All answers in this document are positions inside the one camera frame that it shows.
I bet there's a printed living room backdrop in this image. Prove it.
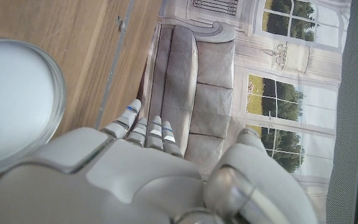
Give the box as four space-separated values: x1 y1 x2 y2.
137 0 352 224

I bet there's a round white lid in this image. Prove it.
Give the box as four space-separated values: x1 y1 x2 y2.
0 39 67 177

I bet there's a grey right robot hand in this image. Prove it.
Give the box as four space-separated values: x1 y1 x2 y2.
0 98 318 224

